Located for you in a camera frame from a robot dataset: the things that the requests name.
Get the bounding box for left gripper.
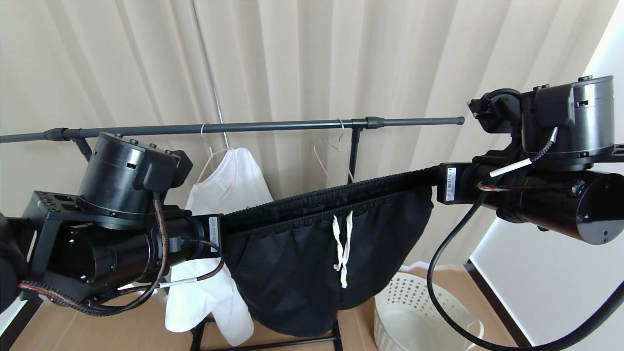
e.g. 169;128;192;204
46;213;225;294

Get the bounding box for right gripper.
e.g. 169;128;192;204
436;162;624;245

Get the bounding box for pink clothes hanger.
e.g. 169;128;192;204
314;119;355;184
195;124;235;201

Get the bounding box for white printed t-shirt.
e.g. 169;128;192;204
164;147;274;347

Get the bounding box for black shorts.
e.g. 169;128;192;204
222;166;439;338

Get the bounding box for white laundry basket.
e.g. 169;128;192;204
373;272;486;351

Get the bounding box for black clothes rack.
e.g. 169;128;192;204
0;116;466;351

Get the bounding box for beige curtain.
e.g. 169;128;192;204
0;0;620;273

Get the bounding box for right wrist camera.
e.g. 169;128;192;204
467;88;523;136

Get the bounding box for black cable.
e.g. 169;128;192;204
427;190;624;351

